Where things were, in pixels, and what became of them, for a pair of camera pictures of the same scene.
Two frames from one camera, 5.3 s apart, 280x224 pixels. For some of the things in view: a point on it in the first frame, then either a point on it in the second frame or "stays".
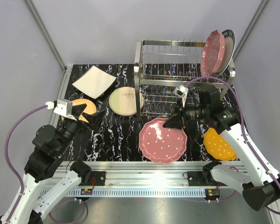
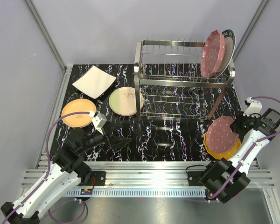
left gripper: [94, 120] -> [116, 143]
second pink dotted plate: [213, 53] stays
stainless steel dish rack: [164, 71] stays
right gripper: [178, 121] -> [235, 126]
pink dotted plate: [160, 144] -> [220, 136]
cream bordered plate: [122, 101] stays
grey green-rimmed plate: [230, 39] stays
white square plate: [94, 80] stays
